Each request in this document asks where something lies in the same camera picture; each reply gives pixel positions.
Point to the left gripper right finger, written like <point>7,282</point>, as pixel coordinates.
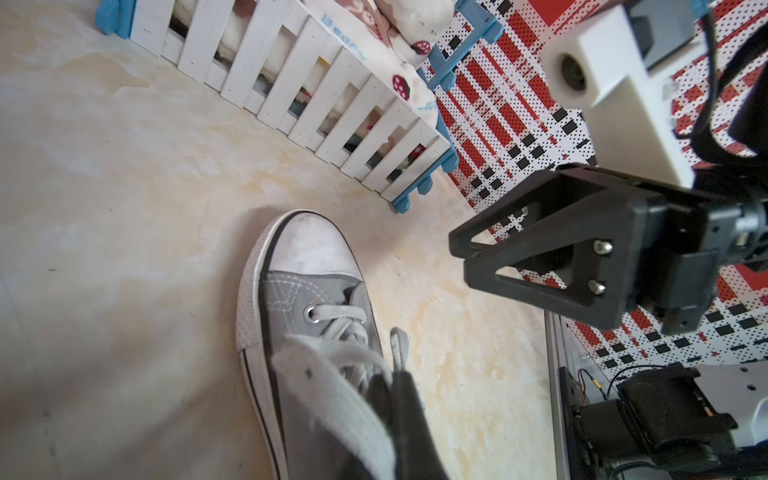
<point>416,455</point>

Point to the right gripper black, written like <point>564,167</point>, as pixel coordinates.
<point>569,241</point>

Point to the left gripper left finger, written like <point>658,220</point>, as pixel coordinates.
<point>365,434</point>

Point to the grey shoelace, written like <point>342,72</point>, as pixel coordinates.
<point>316,370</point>

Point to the grey canvas sneaker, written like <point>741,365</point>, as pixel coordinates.
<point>301,259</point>

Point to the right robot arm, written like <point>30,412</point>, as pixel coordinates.
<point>694,422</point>

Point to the white blue toy crib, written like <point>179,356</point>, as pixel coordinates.
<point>274,59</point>

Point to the bear print blanket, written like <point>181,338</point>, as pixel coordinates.
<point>391,39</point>

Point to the aluminium front rail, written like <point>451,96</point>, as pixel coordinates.
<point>556,360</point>

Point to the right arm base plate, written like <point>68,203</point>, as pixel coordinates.
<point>584,463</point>

